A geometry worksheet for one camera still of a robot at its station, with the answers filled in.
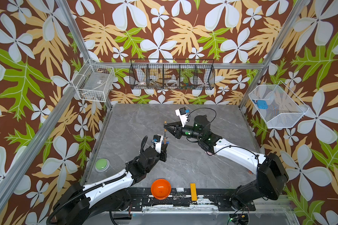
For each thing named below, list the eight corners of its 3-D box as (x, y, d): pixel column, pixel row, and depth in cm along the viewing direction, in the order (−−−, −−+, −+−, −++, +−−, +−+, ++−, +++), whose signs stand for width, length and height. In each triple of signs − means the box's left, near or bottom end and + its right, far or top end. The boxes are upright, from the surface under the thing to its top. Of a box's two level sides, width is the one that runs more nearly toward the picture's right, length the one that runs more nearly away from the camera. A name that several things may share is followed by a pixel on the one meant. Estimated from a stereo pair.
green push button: (94, 171, 87) (93, 170, 85) (98, 159, 92) (97, 158, 90) (107, 171, 87) (106, 170, 85) (110, 159, 92) (109, 158, 90)
